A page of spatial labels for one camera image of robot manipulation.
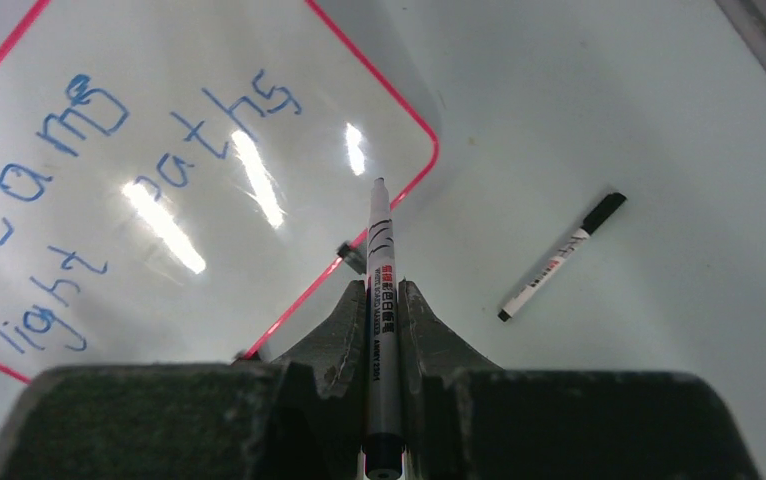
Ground black whiteboard foot clip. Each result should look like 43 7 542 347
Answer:
233 351 261 364
337 242 367 275

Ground white whiteboard marker pen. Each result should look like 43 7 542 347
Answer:
362 178 405 479

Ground pink-framed whiteboard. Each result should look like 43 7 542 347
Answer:
0 1 439 380

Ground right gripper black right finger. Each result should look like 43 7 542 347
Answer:
399 280 760 479

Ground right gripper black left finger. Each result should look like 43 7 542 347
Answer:
0 280 366 479

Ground black marker pen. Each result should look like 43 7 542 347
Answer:
497 191 627 322

